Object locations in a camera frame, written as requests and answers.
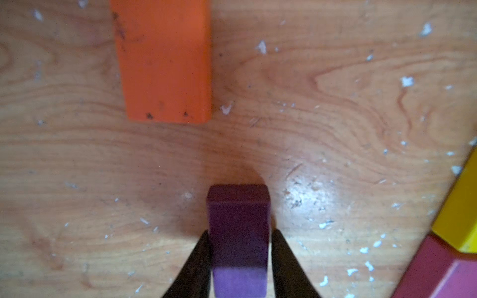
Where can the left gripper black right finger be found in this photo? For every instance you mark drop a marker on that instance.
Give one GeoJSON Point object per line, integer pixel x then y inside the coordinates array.
{"type": "Point", "coordinates": [289, 279]}

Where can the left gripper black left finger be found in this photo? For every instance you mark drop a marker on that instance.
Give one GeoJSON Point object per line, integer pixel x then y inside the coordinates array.
{"type": "Point", "coordinates": [194, 279]}

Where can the purple building block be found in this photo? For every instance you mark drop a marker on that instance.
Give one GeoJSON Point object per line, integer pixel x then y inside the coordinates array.
{"type": "Point", "coordinates": [239, 231]}

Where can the magenta block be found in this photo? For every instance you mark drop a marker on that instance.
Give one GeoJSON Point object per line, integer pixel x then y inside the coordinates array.
{"type": "Point", "coordinates": [439, 271]}

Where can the yellow block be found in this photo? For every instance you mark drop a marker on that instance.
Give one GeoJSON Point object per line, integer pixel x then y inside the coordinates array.
{"type": "Point", "coordinates": [456, 222]}

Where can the orange building block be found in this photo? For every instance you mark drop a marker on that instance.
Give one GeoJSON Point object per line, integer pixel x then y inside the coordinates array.
{"type": "Point", "coordinates": [164, 55]}

